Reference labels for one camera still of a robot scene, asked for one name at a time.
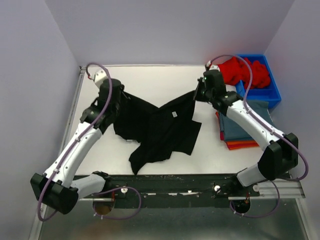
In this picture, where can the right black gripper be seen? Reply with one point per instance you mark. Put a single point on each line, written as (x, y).
(197, 96)

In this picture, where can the black floral t shirt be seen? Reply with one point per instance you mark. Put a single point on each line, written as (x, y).
(160, 131)

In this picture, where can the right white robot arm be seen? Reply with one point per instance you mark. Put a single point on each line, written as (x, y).
(279, 149)

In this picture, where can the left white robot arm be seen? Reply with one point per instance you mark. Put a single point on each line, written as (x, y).
(56, 187)

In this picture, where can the red t shirt in bin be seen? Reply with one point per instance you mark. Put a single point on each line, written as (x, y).
(234, 70)

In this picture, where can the folded magenta t shirt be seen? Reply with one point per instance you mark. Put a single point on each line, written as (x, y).
(222, 138)

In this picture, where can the folded teal t shirt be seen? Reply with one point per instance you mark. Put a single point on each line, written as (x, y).
(243, 117)

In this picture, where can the blue plastic bin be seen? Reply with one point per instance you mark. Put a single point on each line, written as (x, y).
(263, 85)

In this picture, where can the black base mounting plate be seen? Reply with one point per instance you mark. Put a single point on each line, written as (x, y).
(133, 200)

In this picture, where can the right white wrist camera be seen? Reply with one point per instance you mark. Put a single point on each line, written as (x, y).
(210, 66)

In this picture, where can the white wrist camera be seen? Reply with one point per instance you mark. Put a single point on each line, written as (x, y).
(210, 66)
(99, 77)

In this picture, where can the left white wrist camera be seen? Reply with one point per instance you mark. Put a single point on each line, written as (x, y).
(99, 77)

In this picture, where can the aluminium left side rail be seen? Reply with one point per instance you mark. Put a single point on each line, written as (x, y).
(72, 112)

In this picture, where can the aluminium rail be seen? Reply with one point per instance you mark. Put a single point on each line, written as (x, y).
(72, 112)
(287, 192)

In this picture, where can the aluminium front rail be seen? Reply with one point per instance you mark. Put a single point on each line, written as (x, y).
(287, 192)

